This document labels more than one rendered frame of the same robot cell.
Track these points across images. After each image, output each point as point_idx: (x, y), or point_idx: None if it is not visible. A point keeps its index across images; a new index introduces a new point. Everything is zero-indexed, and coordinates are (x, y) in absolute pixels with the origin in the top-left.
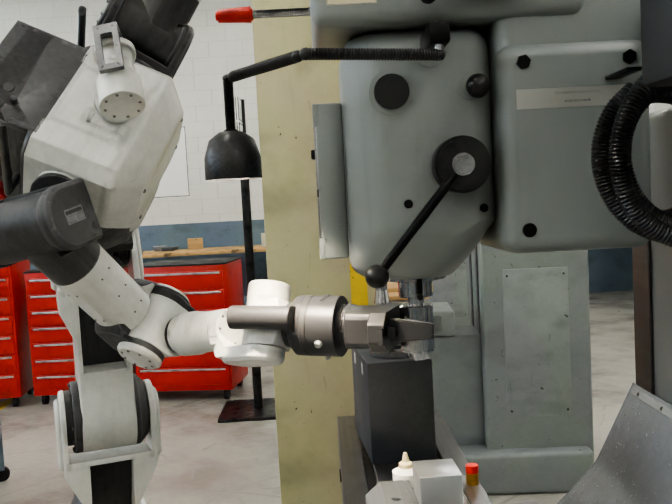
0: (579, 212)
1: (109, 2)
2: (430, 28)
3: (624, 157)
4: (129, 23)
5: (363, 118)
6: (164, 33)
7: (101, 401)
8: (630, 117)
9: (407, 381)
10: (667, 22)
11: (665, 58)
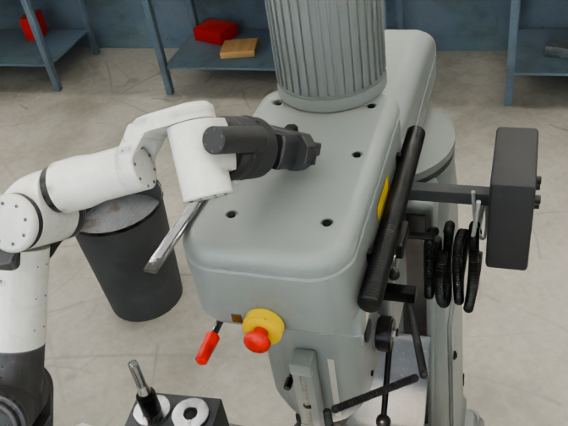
0: (401, 304)
1: (16, 424)
2: (414, 297)
3: (476, 295)
4: (31, 420)
5: (357, 355)
6: (42, 393)
7: None
8: (477, 279)
9: (219, 423)
10: (521, 252)
11: (516, 264)
